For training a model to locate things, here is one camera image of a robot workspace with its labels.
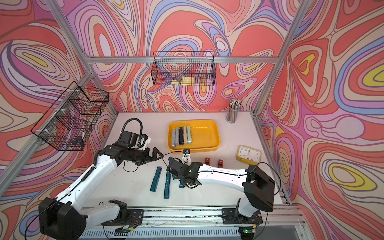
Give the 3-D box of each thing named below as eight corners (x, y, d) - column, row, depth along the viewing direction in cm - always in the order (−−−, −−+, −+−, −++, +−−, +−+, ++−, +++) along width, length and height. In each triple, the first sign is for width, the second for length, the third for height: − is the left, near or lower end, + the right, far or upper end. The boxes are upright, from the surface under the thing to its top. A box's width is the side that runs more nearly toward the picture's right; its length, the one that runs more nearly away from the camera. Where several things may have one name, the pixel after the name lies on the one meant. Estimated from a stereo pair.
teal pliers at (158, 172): (150, 191, 83) (149, 190, 81) (157, 168, 92) (157, 166, 90) (155, 192, 83) (154, 190, 81) (162, 168, 92) (161, 167, 90)
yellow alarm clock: (235, 160, 96) (236, 157, 93) (237, 147, 102) (238, 145, 99) (259, 166, 93) (261, 164, 90) (260, 153, 99) (261, 151, 96)
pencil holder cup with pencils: (226, 123, 115) (231, 105, 101) (225, 116, 120) (229, 98, 105) (236, 123, 115) (242, 105, 101) (234, 116, 120) (240, 98, 105)
